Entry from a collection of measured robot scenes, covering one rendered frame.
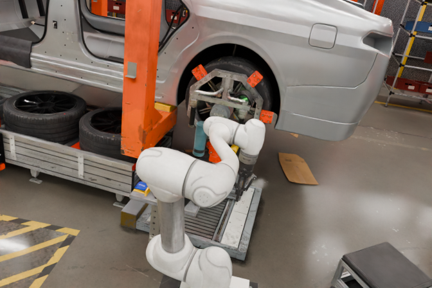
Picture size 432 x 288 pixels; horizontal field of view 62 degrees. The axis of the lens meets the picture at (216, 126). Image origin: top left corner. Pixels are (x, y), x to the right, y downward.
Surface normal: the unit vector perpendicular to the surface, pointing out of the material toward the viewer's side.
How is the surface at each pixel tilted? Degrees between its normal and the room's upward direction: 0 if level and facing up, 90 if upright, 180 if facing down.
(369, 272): 0
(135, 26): 90
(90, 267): 0
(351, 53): 90
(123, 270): 0
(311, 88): 90
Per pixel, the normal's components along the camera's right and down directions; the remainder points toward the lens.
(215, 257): 0.28, -0.85
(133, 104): -0.25, 0.36
